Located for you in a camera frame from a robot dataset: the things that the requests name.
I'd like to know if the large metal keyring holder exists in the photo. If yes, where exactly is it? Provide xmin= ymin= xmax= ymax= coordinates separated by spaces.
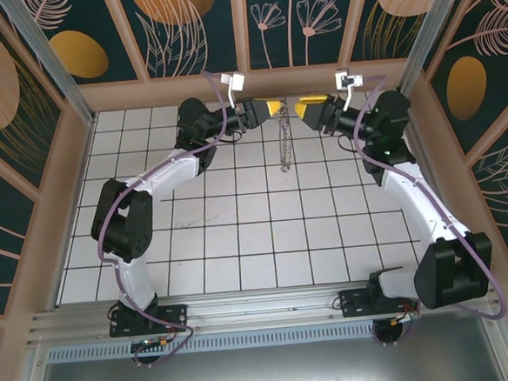
xmin=274 ymin=107 xmax=297 ymax=175

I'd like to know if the grey metal sheet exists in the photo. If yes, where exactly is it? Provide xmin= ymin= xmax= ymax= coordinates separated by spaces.
xmin=15 ymin=327 xmax=508 ymax=381

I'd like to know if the white right camera bracket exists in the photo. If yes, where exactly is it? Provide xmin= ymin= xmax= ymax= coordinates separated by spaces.
xmin=341 ymin=85 xmax=357 ymax=110

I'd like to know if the aluminium corner post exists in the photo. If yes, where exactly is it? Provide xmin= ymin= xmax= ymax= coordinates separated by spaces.
xmin=388 ymin=0 xmax=479 ymax=101
xmin=0 ymin=0 xmax=98 ymax=133

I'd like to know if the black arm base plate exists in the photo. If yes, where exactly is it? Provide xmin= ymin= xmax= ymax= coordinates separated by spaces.
xmin=108 ymin=303 xmax=191 ymax=340
xmin=338 ymin=285 xmax=380 ymax=320

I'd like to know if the aluminium mounting rail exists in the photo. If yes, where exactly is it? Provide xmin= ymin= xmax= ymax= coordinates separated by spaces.
xmin=24 ymin=271 xmax=503 ymax=347

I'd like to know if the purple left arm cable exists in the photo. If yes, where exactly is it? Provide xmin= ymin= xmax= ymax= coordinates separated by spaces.
xmin=84 ymin=68 xmax=250 ymax=371

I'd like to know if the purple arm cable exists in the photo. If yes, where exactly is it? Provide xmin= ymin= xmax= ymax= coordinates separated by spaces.
xmin=84 ymin=68 xmax=250 ymax=371
xmin=348 ymin=67 xmax=508 ymax=349

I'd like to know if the slotted grey cable duct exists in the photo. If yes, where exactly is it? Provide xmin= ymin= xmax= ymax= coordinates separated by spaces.
xmin=42 ymin=315 xmax=494 ymax=365

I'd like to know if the black cable socket with wires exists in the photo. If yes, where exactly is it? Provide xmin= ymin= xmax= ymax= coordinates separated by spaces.
xmin=128 ymin=333 xmax=183 ymax=370
xmin=370 ymin=309 xmax=424 ymax=349

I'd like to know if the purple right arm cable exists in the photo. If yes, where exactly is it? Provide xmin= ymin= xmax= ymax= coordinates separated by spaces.
xmin=348 ymin=67 xmax=508 ymax=349

